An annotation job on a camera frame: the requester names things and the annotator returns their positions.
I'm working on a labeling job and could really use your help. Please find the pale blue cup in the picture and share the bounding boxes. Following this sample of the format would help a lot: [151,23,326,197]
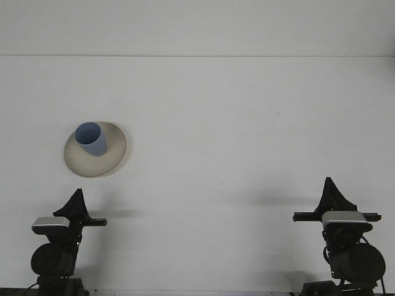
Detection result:
[75,121,108,157]

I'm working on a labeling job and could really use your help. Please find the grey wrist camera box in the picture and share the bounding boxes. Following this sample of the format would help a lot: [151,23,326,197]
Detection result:
[31,216,70,235]
[321,211,373,234]

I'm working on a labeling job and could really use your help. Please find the pale round plate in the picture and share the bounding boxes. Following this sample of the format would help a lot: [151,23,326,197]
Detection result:
[64,121,128,178]

